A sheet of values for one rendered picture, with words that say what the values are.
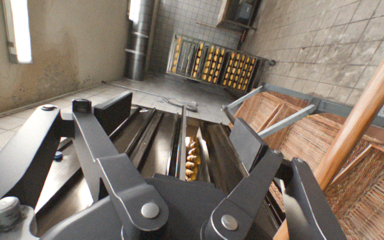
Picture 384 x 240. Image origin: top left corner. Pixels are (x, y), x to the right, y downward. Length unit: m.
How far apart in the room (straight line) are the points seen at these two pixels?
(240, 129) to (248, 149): 0.03
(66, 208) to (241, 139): 0.75
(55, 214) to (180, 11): 5.11
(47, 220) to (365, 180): 1.26
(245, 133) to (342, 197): 0.88
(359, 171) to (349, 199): 0.15
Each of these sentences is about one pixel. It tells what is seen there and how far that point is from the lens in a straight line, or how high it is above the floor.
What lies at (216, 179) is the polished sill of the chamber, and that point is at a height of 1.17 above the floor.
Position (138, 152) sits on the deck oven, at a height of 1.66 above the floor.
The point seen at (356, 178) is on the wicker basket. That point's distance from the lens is 0.99.
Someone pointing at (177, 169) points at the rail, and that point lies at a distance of 0.77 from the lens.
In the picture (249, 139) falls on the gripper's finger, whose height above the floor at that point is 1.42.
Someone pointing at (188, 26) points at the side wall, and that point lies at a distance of 5.28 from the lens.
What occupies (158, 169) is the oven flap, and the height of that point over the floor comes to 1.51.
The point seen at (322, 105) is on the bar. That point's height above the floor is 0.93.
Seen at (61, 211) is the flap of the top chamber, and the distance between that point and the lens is 0.83.
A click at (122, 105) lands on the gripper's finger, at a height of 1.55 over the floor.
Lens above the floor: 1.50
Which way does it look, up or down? 7 degrees down
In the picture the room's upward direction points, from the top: 77 degrees counter-clockwise
